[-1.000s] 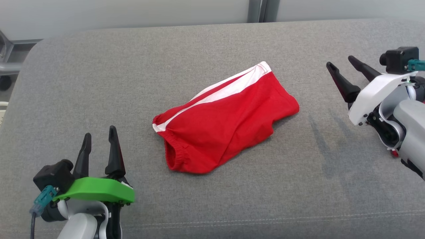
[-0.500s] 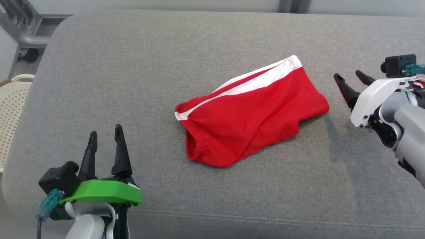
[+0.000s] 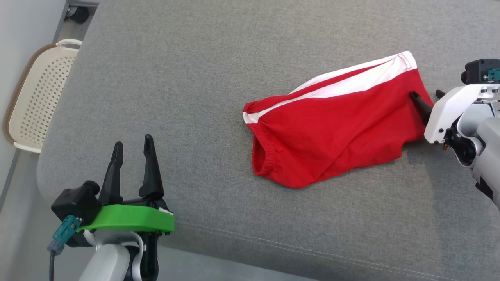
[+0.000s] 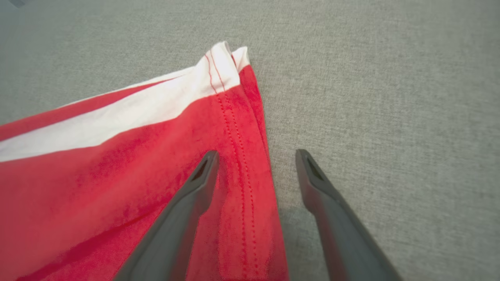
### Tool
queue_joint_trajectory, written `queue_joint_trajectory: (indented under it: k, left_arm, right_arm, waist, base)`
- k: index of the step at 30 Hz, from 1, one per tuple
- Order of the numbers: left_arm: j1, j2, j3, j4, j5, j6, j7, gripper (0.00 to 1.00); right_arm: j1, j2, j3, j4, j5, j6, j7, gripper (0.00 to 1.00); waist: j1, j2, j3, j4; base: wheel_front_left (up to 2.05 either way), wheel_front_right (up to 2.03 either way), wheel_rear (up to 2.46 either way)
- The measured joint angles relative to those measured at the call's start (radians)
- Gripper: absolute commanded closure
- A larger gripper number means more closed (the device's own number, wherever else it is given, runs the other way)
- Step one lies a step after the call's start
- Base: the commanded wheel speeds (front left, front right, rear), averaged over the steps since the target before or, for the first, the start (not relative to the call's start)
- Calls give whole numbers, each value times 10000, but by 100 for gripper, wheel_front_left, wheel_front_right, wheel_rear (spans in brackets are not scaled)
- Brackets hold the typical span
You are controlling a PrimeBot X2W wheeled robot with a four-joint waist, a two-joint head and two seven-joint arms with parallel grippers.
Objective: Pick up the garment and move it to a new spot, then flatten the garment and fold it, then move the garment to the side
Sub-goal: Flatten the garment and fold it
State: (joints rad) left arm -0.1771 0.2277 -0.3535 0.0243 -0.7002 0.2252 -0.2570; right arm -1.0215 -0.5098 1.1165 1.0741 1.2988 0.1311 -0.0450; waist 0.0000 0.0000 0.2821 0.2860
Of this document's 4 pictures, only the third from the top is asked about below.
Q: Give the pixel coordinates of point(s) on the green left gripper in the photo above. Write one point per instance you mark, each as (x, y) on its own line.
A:
(133, 218)

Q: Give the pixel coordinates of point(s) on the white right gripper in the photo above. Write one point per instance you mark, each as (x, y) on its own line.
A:
(445, 109)

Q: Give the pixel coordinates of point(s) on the red shorts with white stripe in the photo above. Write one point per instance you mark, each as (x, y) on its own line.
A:
(332, 128)

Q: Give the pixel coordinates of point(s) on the grey fabric sofa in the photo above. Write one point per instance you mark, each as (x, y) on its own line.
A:
(195, 117)

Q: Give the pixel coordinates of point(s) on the cream perforated laundry basket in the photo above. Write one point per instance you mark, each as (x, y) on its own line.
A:
(39, 97)

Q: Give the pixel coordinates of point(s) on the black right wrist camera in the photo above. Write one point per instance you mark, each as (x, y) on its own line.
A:
(474, 70)

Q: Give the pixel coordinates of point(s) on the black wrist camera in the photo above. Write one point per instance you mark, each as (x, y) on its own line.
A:
(474, 70)
(74, 203)

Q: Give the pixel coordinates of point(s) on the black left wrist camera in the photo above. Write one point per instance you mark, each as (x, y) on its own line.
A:
(74, 203)

